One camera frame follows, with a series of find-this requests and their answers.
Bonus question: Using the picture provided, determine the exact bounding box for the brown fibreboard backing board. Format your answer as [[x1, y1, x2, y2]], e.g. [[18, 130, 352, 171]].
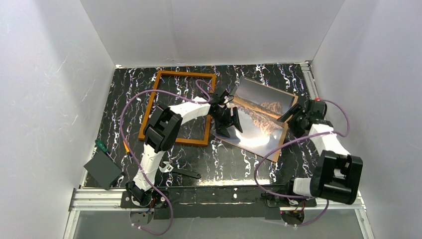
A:
[[214, 77, 300, 163]]

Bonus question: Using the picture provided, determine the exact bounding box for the wooden picture frame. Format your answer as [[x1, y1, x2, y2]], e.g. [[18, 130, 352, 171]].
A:
[[138, 70, 216, 146]]

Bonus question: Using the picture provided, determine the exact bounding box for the yellow handled screwdriver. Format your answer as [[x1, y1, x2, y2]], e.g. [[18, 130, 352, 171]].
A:
[[123, 141, 133, 164]]

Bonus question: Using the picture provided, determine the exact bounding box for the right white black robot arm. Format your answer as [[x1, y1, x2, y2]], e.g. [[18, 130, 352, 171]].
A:
[[277, 99, 363, 205]]

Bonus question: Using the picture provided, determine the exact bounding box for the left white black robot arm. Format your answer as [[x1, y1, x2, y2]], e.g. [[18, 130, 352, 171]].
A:
[[126, 90, 243, 205]]

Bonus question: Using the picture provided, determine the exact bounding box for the black adjustable wrench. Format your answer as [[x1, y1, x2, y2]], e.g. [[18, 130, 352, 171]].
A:
[[159, 161, 202, 179]]

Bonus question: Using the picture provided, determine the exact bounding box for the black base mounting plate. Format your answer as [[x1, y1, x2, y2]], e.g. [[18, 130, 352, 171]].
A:
[[120, 185, 317, 220]]

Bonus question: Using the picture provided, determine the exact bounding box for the dark grey flat box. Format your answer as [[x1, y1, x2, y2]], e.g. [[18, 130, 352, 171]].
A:
[[84, 152, 124, 190]]

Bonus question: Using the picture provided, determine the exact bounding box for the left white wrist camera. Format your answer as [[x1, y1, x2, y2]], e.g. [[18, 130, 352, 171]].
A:
[[220, 95, 234, 108]]

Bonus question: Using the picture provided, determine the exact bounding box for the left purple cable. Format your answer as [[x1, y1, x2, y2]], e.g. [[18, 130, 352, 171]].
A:
[[119, 79, 218, 237]]

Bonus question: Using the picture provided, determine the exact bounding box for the green handled tool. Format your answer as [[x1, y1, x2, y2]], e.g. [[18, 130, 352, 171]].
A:
[[95, 139, 109, 154]]

